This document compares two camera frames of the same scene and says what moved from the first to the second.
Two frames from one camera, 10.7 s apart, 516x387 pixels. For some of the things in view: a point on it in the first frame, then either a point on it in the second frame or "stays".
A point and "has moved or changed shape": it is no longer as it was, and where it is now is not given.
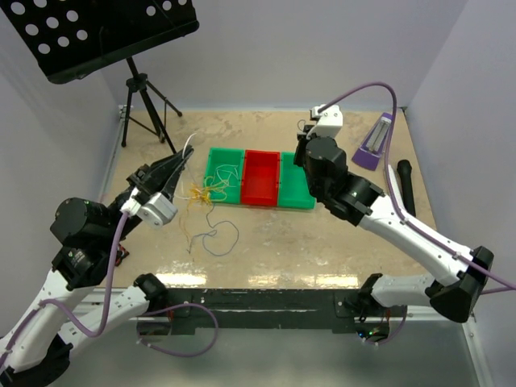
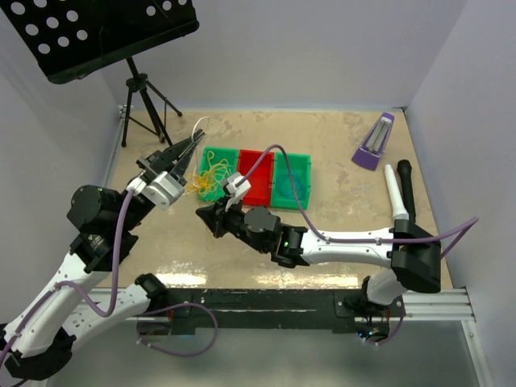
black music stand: x=67 y=39 stays
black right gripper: x=302 y=139 → x=217 y=218
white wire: x=183 y=157 has moved or changed shape
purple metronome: x=369 y=153 stays
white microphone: x=396 y=185 stays
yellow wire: x=201 y=195 → x=213 y=182
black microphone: x=405 y=169 stays
